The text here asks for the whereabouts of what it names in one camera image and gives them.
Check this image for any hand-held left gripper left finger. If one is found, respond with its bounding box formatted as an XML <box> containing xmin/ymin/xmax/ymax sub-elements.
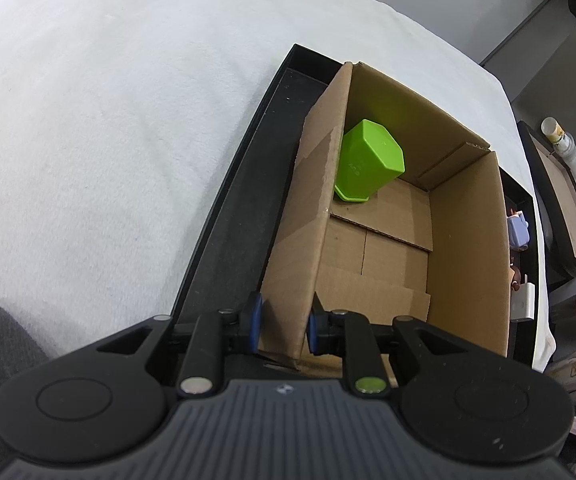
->
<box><xmin>95</xmin><ymin>292</ymin><xmax>263</xmax><ymax>398</ymax></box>

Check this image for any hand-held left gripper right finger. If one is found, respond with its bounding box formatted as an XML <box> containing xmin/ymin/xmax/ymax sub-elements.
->
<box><xmin>307</xmin><ymin>295</ymin><xmax>472</xmax><ymax>398</ymax></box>

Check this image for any black tray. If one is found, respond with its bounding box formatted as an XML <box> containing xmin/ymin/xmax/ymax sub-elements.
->
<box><xmin>170</xmin><ymin>43</ymin><xmax>548</xmax><ymax>376</ymax></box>

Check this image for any brown cardboard box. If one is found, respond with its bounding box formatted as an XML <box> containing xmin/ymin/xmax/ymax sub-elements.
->
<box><xmin>258</xmin><ymin>60</ymin><xmax>513</xmax><ymax>378</ymax></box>

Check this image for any white charger plug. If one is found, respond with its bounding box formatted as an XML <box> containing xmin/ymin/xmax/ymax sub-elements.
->
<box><xmin>512</xmin><ymin>282</ymin><xmax>537</xmax><ymax>323</ymax></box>

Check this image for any purple block figure toy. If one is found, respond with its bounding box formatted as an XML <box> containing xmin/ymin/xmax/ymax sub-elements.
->
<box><xmin>506</xmin><ymin>210</ymin><xmax>531</xmax><ymax>252</ymax></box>

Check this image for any green hexagonal cup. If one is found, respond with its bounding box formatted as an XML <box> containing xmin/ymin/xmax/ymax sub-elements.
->
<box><xmin>333</xmin><ymin>118</ymin><xmax>407</xmax><ymax>204</ymax></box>

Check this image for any white bed sheet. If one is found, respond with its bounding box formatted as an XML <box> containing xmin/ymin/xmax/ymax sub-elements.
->
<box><xmin>0</xmin><ymin>0</ymin><xmax>553</xmax><ymax>366</ymax></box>

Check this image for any clear plastic bottle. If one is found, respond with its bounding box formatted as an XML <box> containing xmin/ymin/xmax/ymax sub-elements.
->
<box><xmin>552</xmin><ymin>135</ymin><xmax>576</xmax><ymax>163</ymax></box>

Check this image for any bottle with yellow label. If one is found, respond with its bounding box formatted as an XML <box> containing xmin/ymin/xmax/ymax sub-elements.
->
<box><xmin>541</xmin><ymin>116</ymin><xmax>568</xmax><ymax>147</ymax></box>

